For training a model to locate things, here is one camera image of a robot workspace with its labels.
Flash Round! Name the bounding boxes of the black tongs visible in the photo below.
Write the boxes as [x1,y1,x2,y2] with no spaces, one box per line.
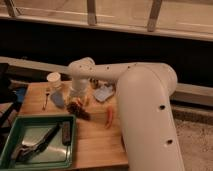
[11,124,60,162]

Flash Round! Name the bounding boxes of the white paper cup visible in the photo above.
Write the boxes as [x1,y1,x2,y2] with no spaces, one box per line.
[47,72,62,89]

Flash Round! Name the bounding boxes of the dark purple grape bunch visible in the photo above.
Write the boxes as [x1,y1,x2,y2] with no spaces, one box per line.
[67,102,90,121]

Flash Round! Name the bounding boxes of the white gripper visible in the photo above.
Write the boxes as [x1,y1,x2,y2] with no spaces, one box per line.
[68,78,90,106]

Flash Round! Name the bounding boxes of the small metal cup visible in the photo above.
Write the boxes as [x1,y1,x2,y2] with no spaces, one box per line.
[90,79,100,89]

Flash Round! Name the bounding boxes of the dark rectangular block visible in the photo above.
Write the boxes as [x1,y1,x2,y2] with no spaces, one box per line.
[62,121,71,146]

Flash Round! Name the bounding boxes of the small metal fork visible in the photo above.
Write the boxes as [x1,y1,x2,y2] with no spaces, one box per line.
[42,88,50,110]

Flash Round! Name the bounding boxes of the green plastic tray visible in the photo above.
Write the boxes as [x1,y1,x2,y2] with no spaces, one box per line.
[0,115,76,171]

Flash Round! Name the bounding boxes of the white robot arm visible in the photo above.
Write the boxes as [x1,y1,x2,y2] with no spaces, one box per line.
[68,57,185,171]

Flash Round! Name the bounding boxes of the red chili pepper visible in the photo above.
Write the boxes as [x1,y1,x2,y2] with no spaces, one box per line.
[105,106,114,129]

